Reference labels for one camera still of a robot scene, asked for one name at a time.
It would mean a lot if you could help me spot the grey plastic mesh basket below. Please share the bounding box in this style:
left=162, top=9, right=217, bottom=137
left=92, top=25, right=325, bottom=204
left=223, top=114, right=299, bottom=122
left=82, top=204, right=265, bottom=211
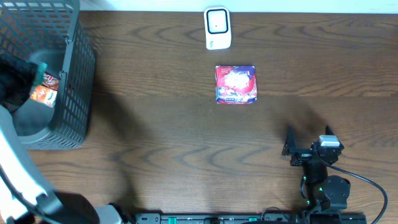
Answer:
left=1, top=0, right=95, bottom=149

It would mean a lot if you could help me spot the orange red snack sachet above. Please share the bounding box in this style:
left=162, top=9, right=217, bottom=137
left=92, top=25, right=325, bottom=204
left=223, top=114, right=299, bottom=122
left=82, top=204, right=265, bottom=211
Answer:
left=42, top=73, right=60, bottom=91

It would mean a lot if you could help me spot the white barcode scanner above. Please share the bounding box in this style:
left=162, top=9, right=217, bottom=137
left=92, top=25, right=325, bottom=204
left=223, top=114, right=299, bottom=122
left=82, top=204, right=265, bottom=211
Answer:
left=203, top=6, right=232, bottom=50

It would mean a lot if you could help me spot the red purple snack packet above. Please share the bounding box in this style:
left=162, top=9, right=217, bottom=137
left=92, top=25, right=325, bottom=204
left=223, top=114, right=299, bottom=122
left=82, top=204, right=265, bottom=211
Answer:
left=215, top=65, right=257, bottom=105

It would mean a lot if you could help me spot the teal snack wrapper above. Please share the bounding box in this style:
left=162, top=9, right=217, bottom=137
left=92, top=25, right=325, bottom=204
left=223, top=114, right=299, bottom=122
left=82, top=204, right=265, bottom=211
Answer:
left=33, top=63, right=47, bottom=86

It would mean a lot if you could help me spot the small orange carton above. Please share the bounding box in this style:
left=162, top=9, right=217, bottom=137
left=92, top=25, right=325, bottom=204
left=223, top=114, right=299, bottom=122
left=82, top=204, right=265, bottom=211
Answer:
left=30, top=85, right=57, bottom=108

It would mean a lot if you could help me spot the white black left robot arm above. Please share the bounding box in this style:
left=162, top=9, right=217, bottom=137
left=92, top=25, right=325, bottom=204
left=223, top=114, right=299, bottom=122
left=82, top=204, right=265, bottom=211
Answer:
left=1, top=55, right=134, bottom=224

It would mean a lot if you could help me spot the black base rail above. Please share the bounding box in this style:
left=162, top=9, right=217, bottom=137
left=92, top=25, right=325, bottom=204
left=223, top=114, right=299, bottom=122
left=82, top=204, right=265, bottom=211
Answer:
left=133, top=212, right=367, bottom=224

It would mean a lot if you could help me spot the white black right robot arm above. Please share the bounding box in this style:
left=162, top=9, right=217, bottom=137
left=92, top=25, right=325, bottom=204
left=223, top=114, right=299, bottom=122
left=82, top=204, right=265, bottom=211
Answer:
left=282, top=126, right=351, bottom=212

